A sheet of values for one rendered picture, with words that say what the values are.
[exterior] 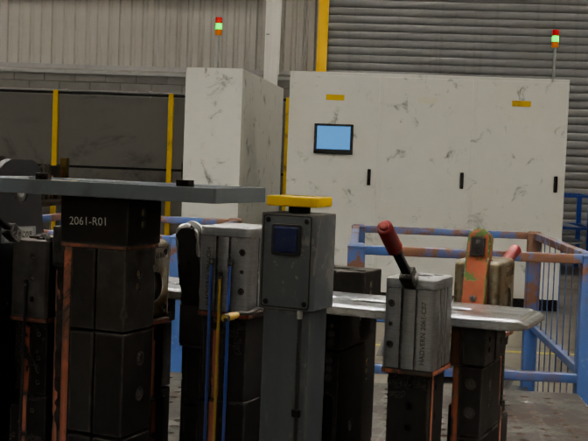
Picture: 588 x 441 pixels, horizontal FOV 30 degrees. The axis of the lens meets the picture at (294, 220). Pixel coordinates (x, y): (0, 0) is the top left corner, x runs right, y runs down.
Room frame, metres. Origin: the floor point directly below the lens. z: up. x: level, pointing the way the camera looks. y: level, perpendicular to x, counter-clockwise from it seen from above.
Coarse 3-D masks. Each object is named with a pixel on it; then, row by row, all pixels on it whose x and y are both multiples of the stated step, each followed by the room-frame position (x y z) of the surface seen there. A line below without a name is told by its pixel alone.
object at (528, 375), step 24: (360, 240) 4.62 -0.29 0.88; (528, 240) 4.58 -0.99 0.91; (552, 240) 4.15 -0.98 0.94; (360, 264) 3.49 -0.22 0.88; (528, 264) 4.58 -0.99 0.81; (528, 288) 4.58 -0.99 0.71; (552, 312) 4.15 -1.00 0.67; (528, 336) 4.58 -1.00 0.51; (576, 336) 3.49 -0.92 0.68; (528, 360) 4.58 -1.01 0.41; (576, 360) 3.47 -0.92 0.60; (504, 384) 4.03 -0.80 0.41; (528, 384) 4.58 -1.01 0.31; (576, 384) 3.45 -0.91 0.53
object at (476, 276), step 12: (480, 228) 1.68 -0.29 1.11; (468, 240) 1.69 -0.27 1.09; (480, 240) 1.68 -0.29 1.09; (492, 240) 1.68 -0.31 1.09; (468, 252) 1.68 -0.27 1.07; (480, 252) 1.67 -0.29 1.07; (492, 252) 1.69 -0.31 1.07; (468, 264) 1.68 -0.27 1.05; (480, 264) 1.67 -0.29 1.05; (468, 276) 1.67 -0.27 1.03; (480, 276) 1.67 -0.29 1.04; (468, 288) 1.67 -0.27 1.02; (480, 288) 1.66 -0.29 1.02; (468, 300) 1.67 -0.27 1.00; (480, 300) 1.66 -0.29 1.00
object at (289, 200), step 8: (272, 200) 1.27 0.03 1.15; (280, 200) 1.27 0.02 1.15; (288, 200) 1.26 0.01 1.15; (296, 200) 1.26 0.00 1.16; (304, 200) 1.26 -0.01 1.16; (312, 200) 1.25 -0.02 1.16; (320, 200) 1.27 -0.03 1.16; (328, 200) 1.29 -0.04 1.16; (296, 208) 1.28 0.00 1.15; (304, 208) 1.28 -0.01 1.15
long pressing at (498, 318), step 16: (176, 288) 1.64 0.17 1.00; (336, 304) 1.53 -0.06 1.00; (352, 304) 1.53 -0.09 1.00; (368, 304) 1.56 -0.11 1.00; (384, 304) 1.57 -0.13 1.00; (464, 304) 1.60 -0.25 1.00; (480, 304) 1.61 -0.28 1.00; (464, 320) 1.46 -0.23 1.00; (480, 320) 1.45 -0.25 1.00; (496, 320) 1.44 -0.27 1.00; (512, 320) 1.44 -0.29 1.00; (528, 320) 1.48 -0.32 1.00
